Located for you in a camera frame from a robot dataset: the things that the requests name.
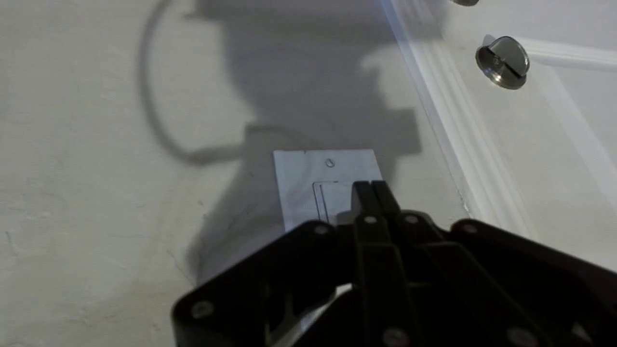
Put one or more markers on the white light switch plate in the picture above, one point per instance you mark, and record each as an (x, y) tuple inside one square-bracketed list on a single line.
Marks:
[(301, 185)]

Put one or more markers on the silver door knob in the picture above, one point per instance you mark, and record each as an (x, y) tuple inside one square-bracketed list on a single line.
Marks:
[(465, 2)]

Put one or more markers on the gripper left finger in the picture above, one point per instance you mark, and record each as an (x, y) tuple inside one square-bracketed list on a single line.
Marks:
[(289, 270)]

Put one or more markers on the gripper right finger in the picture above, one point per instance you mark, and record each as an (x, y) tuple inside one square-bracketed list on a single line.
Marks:
[(530, 289)]

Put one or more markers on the silver deadbolt thumb turn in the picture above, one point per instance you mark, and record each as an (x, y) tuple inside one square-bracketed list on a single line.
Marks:
[(503, 62)]

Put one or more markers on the white door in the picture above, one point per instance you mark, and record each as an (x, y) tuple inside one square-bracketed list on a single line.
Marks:
[(569, 159)]

